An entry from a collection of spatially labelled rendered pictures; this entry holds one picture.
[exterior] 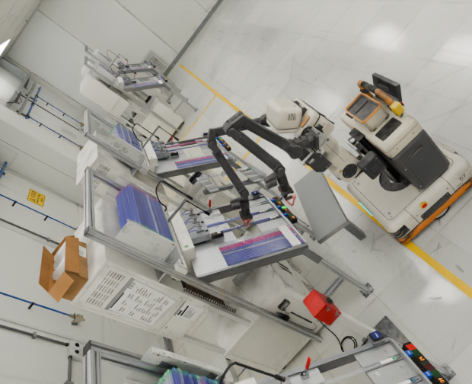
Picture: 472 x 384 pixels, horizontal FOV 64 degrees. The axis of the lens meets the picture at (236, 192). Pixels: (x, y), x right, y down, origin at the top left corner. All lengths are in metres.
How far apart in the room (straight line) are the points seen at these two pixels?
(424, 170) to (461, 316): 0.88
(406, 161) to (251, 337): 1.51
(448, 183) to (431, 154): 0.27
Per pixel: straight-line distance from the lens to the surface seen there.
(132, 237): 2.13
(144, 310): 2.31
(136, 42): 9.87
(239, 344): 2.76
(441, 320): 2.71
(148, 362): 1.47
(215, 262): 2.35
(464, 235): 2.85
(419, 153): 2.53
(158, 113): 7.01
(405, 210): 2.74
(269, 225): 2.62
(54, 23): 9.82
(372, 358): 1.90
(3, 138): 5.39
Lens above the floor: 2.44
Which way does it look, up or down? 32 degrees down
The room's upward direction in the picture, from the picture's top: 56 degrees counter-clockwise
